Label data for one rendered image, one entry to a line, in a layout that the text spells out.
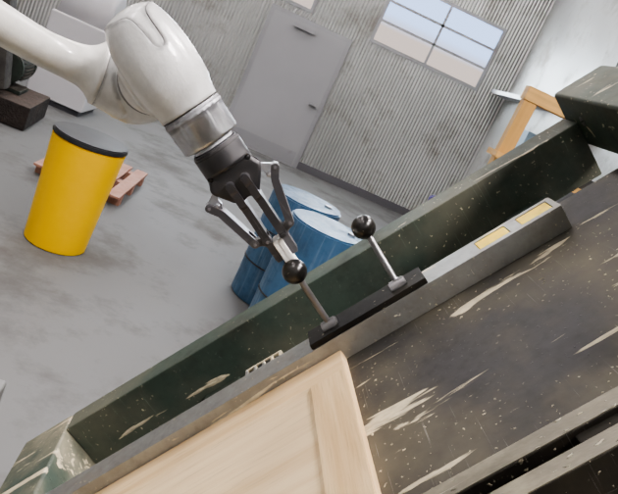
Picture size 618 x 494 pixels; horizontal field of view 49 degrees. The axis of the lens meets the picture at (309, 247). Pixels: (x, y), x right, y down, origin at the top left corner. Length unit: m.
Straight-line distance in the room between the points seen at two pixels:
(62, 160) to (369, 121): 7.45
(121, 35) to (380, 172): 10.41
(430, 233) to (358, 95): 9.87
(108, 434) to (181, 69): 0.76
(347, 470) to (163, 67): 0.56
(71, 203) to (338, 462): 3.67
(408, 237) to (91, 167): 3.21
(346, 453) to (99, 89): 0.63
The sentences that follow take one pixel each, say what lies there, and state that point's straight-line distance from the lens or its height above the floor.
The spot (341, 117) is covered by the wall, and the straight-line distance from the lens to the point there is 11.10.
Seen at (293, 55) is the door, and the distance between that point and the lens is 10.96.
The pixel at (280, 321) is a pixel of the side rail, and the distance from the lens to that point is 1.28.
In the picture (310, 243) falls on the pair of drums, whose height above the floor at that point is 0.73.
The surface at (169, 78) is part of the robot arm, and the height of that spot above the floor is 1.63.
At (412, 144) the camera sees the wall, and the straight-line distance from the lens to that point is 11.29.
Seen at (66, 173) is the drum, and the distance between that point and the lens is 4.32.
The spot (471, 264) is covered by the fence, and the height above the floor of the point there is 1.56.
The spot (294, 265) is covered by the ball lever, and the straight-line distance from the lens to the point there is 1.00.
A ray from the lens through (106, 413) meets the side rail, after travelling 1.40.
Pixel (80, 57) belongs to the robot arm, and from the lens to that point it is 1.10.
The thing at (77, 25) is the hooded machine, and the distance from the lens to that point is 8.31.
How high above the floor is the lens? 1.73
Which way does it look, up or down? 14 degrees down
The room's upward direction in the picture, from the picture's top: 25 degrees clockwise
